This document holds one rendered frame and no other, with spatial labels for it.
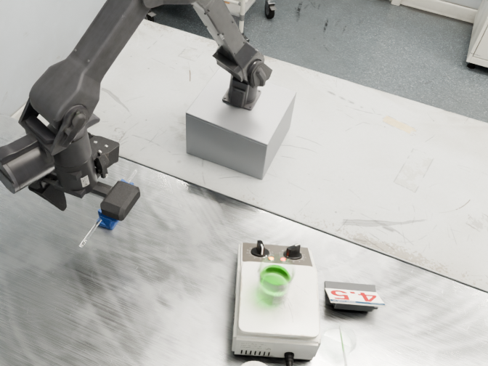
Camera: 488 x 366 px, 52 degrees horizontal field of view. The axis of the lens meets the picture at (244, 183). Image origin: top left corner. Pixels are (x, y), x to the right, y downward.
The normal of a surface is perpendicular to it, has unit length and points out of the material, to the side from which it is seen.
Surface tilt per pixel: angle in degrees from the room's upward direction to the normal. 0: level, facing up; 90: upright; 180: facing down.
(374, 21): 0
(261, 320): 0
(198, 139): 90
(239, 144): 90
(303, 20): 0
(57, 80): 30
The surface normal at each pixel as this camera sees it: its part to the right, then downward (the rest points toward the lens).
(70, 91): -0.23, -0.27
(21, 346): 0.07, -0.66
